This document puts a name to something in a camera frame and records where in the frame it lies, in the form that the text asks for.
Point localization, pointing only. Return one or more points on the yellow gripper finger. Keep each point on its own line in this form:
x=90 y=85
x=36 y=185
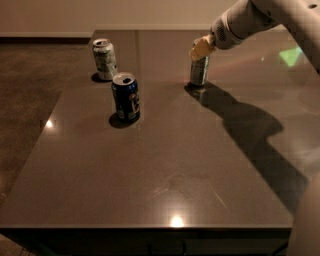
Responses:
x=200 y=50
x=207 y=38

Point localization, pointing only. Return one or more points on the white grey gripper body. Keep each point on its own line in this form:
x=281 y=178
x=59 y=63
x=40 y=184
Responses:
x=225 y=35

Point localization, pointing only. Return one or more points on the slim silver redbull can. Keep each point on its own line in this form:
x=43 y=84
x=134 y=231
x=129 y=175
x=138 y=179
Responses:
x=198 y=73

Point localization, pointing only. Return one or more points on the blue pepsi can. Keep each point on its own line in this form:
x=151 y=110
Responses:
x=126 y=96

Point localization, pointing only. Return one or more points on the white green soda can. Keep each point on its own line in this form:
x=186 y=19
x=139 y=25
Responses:
x=105 y=58

